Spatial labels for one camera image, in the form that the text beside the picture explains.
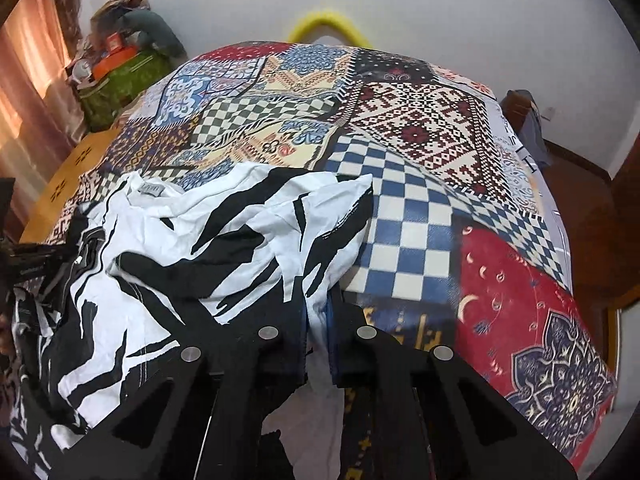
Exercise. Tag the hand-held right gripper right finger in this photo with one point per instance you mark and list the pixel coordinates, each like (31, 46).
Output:
(352, 357)

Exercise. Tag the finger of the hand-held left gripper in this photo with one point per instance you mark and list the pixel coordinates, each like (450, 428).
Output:
(30, 260)

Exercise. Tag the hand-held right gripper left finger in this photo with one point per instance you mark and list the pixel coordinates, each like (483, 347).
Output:
(280, 360)

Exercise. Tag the black and white shirt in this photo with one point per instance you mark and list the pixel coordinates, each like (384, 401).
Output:
(200, 240)

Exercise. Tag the dark clothes on chair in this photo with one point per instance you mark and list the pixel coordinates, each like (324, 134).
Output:
(530, 125)

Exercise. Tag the pink brown curtain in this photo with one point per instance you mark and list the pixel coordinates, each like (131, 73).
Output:
(30, 60)

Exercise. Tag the green fabric bag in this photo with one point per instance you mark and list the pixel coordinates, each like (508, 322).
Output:
(115, 95)

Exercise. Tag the pile of household clutter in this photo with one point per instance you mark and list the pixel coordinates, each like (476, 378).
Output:
(107, 47)

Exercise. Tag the grey garment on clutter pile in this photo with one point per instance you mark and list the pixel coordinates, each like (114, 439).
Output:
(155, 30)

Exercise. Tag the patchwork printed blanket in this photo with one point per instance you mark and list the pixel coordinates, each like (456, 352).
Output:
(415, 110)

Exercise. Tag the brown wooden furniture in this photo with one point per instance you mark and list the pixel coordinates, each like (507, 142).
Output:
(585, 200)

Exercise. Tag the yellow foam tube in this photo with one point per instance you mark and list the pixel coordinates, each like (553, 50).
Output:
(320, 14)

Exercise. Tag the white wall socket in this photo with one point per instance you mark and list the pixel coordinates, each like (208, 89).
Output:
(550, 113)

